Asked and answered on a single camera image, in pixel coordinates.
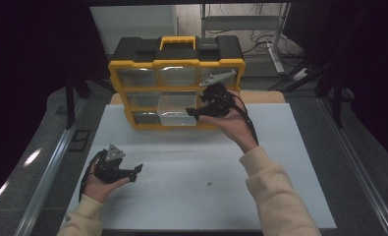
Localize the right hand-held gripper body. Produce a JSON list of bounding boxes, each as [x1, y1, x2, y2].
[[199, 69, 239, 118]]

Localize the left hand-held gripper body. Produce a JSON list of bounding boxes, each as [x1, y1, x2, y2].
[[93, 144, 127, 184]]

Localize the clear plastic drawer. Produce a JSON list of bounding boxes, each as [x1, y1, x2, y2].
[[156, 91, 198, 127]]

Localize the yellow black organizer cabinet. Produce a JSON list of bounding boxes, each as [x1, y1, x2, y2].
[[107, 34, 247, 131]]

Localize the person's left hand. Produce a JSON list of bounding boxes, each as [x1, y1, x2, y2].
[[83, 163, 131, 205]]

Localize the person's right hand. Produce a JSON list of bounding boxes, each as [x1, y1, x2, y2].
[[199, 90, 259, 154]]

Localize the dark floor plate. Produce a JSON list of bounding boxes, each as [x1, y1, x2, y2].
[[68, 130, 91, 152]]

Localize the white table board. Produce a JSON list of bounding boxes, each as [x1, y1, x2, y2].
[[61, 103, 337, 230]]

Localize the group of clear organizer drawers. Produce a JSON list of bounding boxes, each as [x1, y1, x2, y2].
[[117, 67, 240, 125]]

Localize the black metal stand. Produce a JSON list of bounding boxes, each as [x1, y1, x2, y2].
[[65, 77, 91, 130], [315, 77, 347, 129]]

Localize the white desk with metal legs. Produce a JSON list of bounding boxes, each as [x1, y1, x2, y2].
[[200, 3, 291, 75]]

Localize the white power strip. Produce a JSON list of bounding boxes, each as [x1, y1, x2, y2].
[[293, 68, 310, 82]]

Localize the white panel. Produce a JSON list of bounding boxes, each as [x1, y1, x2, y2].
[[89, 4, 179, 55]]

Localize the dark curtain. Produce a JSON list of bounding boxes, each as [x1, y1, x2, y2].
[[325, 0, 388, 168], [0, 0, 112, 210]]

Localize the left hand-held gripper black cable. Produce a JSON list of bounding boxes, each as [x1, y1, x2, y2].
[[79, 150, 102, 202]]

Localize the hand-held gripper black cable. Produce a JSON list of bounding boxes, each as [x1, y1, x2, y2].
[[79, 150, 102, 202], [214, 92, 260, 147]]

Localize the right hand-held gripper black cable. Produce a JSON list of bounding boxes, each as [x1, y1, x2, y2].
[[214, 92, 260, 147]]

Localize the aluminium rail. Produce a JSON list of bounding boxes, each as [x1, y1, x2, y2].
[[317, 97, 388, 236], [14, 97, 88, 236]]

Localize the black floor cables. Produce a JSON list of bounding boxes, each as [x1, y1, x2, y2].
[[210, 29, 303, 58]]

